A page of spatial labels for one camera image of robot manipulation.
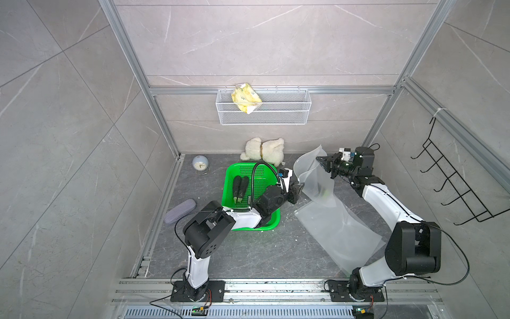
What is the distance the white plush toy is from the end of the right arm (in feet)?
1.19

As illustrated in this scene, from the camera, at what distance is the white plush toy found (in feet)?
3.67

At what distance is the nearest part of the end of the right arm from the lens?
0.73 meters

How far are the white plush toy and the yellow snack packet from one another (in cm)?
28

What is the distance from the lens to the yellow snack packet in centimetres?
87
